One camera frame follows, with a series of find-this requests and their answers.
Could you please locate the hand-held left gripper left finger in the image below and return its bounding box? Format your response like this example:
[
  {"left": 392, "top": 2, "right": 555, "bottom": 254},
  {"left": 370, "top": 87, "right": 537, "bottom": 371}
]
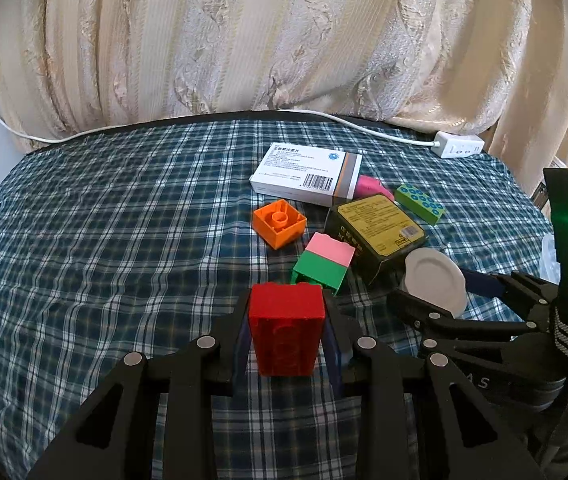
[{"left": 26, "top": 292, "right": 259, "bottom": 480}]

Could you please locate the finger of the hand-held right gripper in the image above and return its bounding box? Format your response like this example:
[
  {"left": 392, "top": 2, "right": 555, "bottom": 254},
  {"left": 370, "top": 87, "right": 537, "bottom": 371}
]
[
  {"left": 387, "top": 291, "right": 565, "bottom": 377},
  {"left": 456, "top": 268, "right": 562, "bottom": 326}
]

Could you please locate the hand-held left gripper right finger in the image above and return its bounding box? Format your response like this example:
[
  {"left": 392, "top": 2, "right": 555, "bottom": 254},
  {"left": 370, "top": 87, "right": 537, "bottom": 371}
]
[{"left": 321, "top": 292, "right": 547, "bottom": 480}]

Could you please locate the small white toy plate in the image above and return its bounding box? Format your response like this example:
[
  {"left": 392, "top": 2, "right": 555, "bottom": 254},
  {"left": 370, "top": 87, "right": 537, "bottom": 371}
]
[{"left": 400, "top": 249, "right": 468, "bottom": 318}]

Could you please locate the red toy building block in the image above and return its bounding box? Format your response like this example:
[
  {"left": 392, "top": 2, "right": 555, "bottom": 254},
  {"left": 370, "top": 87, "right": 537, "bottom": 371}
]
[{"left": 248, "top": 282, "right": 327, "bottom": 377}]

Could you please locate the pink and green building block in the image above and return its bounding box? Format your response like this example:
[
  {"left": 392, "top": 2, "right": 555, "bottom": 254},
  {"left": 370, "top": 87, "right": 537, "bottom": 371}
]
[{"left": 291, "top": 232, "right": 356, "bottom": 297}]

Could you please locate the green dotted building block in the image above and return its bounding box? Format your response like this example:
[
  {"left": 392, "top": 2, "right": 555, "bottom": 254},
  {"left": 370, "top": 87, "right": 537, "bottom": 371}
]
[{"left": 395, "top": 183, "right": 448, "bottom": 226}]

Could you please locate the black box with yellow label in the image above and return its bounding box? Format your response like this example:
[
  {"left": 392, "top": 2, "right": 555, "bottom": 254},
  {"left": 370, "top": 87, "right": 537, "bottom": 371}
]
[{"left": 324, "top": 195, "right": 430, "bottom": 286}]

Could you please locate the orange toy building block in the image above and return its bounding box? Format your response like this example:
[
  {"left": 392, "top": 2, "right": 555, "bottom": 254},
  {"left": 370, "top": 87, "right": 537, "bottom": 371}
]
[{"left": 252, "top": 199, "right": 308, "bottom": 251}]

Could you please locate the white power strip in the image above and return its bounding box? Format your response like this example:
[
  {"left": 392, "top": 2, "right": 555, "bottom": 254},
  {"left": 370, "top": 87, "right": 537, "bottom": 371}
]
[{"left": 433, "top": 131, "right": 485, "bottom": 157}]

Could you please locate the pink rubber toy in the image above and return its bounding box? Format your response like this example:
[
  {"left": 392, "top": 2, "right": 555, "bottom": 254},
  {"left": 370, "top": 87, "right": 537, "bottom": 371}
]
[{"left": 355, "top": 174, "right": 395, "bottom": 200}]

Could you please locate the blue plaid tablecloth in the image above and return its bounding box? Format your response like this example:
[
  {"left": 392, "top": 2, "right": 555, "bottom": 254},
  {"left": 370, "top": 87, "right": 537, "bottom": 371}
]
[{"left": 0, "top": 112, "right": 560, "bottom": 480}]

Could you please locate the white medicine box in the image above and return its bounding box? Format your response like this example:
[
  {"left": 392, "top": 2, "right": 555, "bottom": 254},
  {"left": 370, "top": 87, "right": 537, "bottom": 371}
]
[{"left": 249, "top": 142, "right": 363, "bottom": 207}]

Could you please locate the cream patterned curtain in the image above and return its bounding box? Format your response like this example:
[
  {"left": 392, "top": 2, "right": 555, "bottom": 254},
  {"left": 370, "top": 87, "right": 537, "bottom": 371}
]
[{"left": 0, "top": 0, "right": 568, "bottom": 196}]

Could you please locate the white power cable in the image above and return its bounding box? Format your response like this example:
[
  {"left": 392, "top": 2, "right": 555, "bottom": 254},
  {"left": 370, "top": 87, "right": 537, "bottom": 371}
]
[{"left": 0, "top": 67, "right": 437, "bottom": 148}]

